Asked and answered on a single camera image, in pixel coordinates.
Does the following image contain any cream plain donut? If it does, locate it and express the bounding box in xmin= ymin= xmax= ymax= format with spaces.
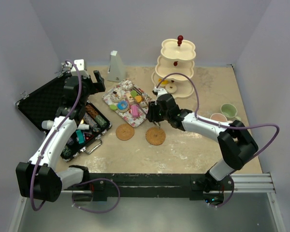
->
xmin=165 ymin=83 xmax=177 ymax=94

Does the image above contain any yellow glazed donut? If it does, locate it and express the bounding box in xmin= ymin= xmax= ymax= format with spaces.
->
xmin=159 ymin=80 xmax=169 ymax=87

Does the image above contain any orange macaron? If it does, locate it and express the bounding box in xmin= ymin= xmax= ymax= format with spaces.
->
xmin=134 ymin=95 xmax=143 ymax=103

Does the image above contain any pink cake slice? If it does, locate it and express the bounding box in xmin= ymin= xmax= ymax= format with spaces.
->
xmin=130 ymin=104 xmax=140 ymax=118

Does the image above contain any cream cake slice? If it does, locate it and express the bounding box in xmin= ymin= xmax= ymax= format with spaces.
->
xmin=125 ymin=93 xmax=134 ymax=104

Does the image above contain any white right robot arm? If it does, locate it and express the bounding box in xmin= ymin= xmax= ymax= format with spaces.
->
xmin=146 ymin=94 xmax=259 ymax=190

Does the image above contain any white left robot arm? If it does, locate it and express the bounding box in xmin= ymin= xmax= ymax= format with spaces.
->
xmin=16 ymin=70 xmax=105 ymax=203

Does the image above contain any grey metronome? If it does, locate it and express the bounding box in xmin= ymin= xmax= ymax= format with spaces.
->
xmin=107 ymin=50 xmax=126 ymax=83

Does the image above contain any sprinkled white donut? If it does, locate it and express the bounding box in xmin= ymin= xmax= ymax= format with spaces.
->
xmin=139 ymin=101 xmax=148 ymax=108

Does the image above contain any green macaron left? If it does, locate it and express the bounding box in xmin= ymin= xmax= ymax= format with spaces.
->
xmin=109 ymin=104 xmax=117 ymax=111

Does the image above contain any green macaron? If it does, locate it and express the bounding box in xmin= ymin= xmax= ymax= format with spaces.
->
xmin=109 ymin=104 xmax=117 ymax=111
xmin=130 ymin=90 xmax=138 ymax=98

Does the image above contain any white striped donut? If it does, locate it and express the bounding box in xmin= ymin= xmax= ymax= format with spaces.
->
xmin=121 ymin=79 xmax=133 ymax=90

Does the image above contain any orange poker chip stack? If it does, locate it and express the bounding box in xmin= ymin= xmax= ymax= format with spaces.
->
xmin=85 ymin=104 xmax=99 ymax=119

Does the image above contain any right woven coaster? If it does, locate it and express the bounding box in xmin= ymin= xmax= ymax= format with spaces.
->
xmin=145 ymin=127 xmax=166 ymax=145

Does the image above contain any woven coaster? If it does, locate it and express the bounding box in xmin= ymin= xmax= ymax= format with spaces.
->
xmin=116 ymin=124 xmax=135 ymax=141
xmin=145 ymin=127 xmax=166 ymax=145

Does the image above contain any blue glazed donut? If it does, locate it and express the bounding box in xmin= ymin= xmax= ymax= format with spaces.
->
xmin=117 ymin=100 xmax=130 ymax=112

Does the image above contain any chocolate striped cake bar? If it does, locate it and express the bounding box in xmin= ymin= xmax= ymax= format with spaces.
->
xmin=133 ymin=87 xmax=144 ymax=96

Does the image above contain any green poker chip stack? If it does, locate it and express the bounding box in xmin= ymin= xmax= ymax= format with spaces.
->
xmin=94 ymin=115 xmax=107 ymax=128

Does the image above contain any green macaron centre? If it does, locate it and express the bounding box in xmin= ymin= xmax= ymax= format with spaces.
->
xmin=130 ymin=90 xmax=138 ymax=98

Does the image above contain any floral serving tray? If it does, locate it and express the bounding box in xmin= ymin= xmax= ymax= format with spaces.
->
xmin=102 ymin=78 xmax=154 ymax=128

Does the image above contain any black open case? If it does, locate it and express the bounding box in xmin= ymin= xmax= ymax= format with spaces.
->
xmin=16 ymin=72 xmax=112 ymax=162

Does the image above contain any white small bottle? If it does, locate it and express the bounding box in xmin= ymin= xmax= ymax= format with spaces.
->
xmin=77 ymin=124 xmax=90 ymax=130

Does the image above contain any left woven coaster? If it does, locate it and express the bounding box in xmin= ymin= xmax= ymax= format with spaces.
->
xmin=116 ymin=124 xmax=135 ymax=141

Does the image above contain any pink cup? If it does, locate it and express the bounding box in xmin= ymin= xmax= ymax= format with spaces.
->
xmin=210 ymin=113 xmax=233 ymax=123

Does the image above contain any cream three-tier dessert stand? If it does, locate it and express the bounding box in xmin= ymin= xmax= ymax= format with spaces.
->
xmin=151 ymin=35 xmax=196 ymax=99

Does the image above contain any green cup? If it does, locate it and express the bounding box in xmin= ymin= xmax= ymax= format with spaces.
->
xmin=220 ymin=103 xmax=242 ymax=121

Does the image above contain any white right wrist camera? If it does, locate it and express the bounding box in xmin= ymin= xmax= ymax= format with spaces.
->
xmin=152 ymin=87 xmax=168 ymax=99

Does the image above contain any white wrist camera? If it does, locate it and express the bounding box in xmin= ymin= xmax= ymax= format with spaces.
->
xmin=152 ymin=87 xmax=168 ymax=99
xmin=70 ymin=59 xmax=89 ymax=78

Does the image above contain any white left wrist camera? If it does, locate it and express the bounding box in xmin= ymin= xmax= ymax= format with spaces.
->
xmin=70 ymin=59 xmax=89 ymax=78

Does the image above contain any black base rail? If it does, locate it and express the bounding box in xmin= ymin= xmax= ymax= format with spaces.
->
xmin=68 ymin=173 xmax=234 ymax=201

